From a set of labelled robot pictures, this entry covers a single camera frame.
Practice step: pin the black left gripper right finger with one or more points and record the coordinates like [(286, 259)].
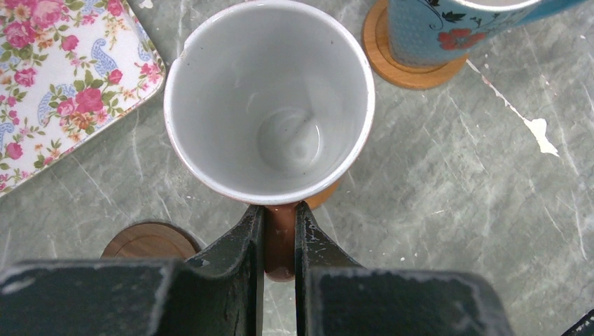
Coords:
[(335, 295)]

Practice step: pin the orange floral mug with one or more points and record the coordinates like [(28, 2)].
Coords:
[(269, 103)]

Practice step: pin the teal blue mug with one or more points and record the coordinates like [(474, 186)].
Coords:
[(425, 33)]

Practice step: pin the floral serving tray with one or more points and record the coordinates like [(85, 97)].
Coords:
[(69, 69)]

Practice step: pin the light wooden coaster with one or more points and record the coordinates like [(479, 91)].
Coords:
[(375, 40), (318, 199)]

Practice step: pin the dark walnut wooden coaster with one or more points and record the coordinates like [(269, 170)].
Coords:
[(152, 239)]

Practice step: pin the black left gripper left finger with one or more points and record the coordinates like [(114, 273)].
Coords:
[(218, 291)]

